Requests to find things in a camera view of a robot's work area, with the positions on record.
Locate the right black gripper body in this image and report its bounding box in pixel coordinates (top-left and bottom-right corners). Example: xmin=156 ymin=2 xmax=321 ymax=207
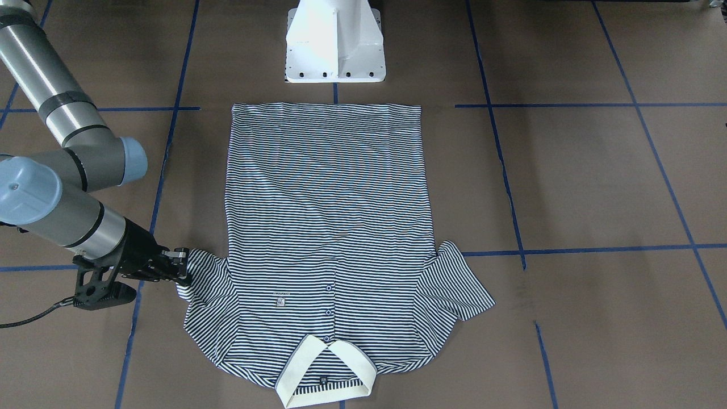
xmin=112 ymin=219 xmax=178 ymax=282

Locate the striped polo shirt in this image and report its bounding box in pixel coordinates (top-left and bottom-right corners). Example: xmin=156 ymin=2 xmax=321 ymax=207
xmin=177 ymin=103 xmax=495 ymax=408

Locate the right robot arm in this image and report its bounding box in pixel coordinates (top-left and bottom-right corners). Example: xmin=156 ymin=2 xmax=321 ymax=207
xmin=2 ymin=1 xmax=191 ymax=286

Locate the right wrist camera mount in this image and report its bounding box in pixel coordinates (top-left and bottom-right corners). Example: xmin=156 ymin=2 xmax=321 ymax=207
xmin=71 ymin=254 xmax=137 ymax=311

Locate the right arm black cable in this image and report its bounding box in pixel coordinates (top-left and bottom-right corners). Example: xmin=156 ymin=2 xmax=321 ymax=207
xmin=0 ymin=298 xmax=77 ymax=330

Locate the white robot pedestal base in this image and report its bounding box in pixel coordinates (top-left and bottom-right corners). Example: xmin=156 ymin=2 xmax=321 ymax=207
xmin=284 ymin=1 xmax=387 ymax=84

